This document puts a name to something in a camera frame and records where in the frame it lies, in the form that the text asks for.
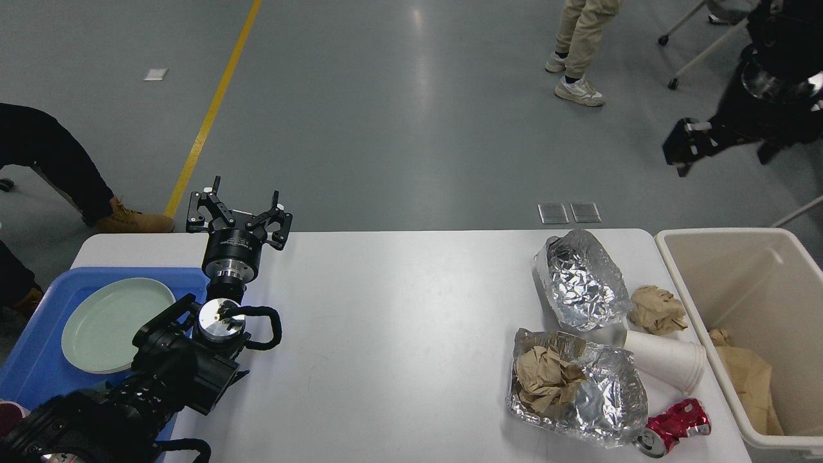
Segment white floor tag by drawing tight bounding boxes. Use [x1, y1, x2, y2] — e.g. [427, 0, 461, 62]
[144, 68, 168, 82]

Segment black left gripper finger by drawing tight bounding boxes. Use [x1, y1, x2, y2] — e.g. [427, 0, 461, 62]
[244, 190, 293, 250]
[186, 176, 237, 233]

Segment crumpled brown paper ball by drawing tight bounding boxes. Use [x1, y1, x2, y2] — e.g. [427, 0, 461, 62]
[628, 286, 688, 335]

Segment person in beige trousers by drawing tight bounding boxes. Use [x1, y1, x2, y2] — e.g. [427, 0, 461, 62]
[545, 1, 624, 107]

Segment crushed red can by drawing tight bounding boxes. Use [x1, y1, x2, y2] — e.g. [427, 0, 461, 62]
[634, 397, 712, 459]

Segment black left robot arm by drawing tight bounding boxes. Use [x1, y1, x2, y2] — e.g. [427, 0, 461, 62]
[2, 177, 293, 462]

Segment paper wad in bin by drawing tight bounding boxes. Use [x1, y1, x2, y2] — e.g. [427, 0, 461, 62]
[709, 329, 733, 348]

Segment clear floor plate right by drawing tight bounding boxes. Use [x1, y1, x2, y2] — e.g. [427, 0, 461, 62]
[570, 202, 602, 223]

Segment crumpled brown paper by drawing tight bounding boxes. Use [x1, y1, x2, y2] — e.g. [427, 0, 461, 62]
[514, 345, 587, 417]

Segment pink mug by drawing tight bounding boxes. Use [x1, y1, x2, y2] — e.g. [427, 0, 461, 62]
[0, 401, 30, 437]

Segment blue plastic tray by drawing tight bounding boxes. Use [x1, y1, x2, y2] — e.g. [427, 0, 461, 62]
[0, 267, 210, 451]

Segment beige plastic bin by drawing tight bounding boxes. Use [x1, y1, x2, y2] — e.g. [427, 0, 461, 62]
[655, 228, 822, 462]

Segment green plate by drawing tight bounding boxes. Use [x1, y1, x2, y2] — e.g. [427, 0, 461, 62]
[61, 277, 176, 374]

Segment crumpled foil ball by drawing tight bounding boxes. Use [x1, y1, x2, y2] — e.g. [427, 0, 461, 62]
[532, 230, 632, 333]

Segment stacked white paper cups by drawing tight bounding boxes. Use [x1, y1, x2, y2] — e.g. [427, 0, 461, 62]
[624, 331, 706, 394]

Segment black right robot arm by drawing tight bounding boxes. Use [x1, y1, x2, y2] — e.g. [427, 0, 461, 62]
[662, 1, 822, 177]

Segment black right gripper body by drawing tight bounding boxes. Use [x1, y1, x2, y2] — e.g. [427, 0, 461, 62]
[708, 61, 821, 147]

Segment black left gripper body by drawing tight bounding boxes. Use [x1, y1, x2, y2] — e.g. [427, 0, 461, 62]
[202, 228, 264, 282]

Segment aluminium foil tray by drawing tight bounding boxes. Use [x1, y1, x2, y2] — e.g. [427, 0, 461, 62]
[507, 328, 649, 448]

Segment brown paper bag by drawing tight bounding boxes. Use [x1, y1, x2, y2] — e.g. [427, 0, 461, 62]
[716, 346, 784, 436]

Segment person in tan boots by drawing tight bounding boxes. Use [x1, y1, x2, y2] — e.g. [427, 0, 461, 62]
[0, 103, 175, 316]

